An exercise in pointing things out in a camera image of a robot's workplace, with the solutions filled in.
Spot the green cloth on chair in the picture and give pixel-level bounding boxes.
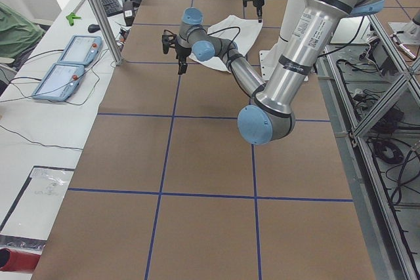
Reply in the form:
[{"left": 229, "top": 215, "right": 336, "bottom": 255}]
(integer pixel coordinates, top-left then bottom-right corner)
[{"left": 1, "top": 3, "right": 45, "bottom": 59}]

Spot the aluminium frame post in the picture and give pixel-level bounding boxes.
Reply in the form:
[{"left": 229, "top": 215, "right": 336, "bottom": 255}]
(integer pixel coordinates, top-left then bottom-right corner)
[{"left": 88, "top": 0, "right": 123, "bottom": 66}]

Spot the blue teach pendant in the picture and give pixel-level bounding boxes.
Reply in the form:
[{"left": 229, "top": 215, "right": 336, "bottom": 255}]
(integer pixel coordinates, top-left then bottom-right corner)
[
  {"left": 58, "top": 35, "right": 102, "bottom": 66},
  {"left": 31, "top": 63, "right": 85, "bottom": 102}
]

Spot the upper blue teach pendant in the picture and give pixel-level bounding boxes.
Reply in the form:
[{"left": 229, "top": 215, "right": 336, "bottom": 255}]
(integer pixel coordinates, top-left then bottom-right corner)
[{"left": 58, "top": 35, "right": 102, "bottom": 66}]

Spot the black pendant cable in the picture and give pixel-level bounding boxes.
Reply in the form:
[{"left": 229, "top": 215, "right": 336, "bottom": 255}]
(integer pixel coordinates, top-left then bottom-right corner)
[{"left": 0, "top": 49, "right": 109, "bottom": 151}]

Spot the black power adapter with label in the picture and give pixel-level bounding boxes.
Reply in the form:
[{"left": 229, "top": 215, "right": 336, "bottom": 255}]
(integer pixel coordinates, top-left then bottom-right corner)
[{"left": 123, "top": 0, "right": 135, "bottom": 26}]

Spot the aluminium truss frame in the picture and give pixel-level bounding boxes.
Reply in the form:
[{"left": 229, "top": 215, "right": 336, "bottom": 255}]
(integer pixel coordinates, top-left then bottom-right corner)
[{"left": 316, "top": 6, "right": 419, "bottom": 279}]

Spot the clear plastic document sleeve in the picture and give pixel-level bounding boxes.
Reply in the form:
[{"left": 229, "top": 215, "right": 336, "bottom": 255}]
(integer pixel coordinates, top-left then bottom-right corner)
[{"left": 1, "top": 165, "right": 74, "bottom": 251}]

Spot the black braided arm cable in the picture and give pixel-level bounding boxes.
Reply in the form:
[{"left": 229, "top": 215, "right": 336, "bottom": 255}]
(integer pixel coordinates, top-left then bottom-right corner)
[{"left": 206, "top": 26, "right": 241, "bottom": 48}]

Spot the white camera mast base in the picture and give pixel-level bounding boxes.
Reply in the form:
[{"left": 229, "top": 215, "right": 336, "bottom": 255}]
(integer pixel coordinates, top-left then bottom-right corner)
[{"left": 259, "top": 0, "right": 305, "bottom": 81}]

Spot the black computer mouse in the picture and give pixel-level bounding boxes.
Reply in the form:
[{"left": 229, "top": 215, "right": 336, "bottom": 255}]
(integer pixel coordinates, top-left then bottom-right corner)
[{"left": 87, "top": 24, "right": 100, "bottom": 33}]

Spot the red cylinder object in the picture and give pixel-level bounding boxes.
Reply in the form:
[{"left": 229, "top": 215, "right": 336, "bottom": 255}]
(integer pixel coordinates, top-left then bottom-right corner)
[{"left": 1, "top": 248, "right": 41, "bottom": 273}]

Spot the black keyboard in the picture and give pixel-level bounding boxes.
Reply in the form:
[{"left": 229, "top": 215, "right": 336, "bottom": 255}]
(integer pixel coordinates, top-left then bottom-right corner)
[{"left": 100, "top": 0, "right": 123, "bottom": 17}]

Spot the green plastic clamp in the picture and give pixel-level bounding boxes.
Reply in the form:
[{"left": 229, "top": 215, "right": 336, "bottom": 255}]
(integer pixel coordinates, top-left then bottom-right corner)
[{"left": 66, "top": 12, "right": 81, "bottom": 26}]

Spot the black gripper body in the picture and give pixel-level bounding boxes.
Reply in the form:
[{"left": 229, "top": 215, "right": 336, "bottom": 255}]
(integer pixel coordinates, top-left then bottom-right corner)
[
  {"left": 253, "top": 0, "right": 264, "bottom": 16},
  {"left": 175, "top": 42, "right": 192, "bottom": 63}
]

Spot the lower blue teach pendant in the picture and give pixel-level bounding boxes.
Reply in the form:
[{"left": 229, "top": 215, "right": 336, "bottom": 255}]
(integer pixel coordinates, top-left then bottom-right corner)
[{"left": 31, "top": 63, "right": 85, "bottom": 102}]

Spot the white long-sleeve printed shirt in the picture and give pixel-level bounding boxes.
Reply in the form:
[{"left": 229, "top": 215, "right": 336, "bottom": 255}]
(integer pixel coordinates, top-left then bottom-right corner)
[{"left": 205, "top": 15, "right": 263, "bottom": 56}]

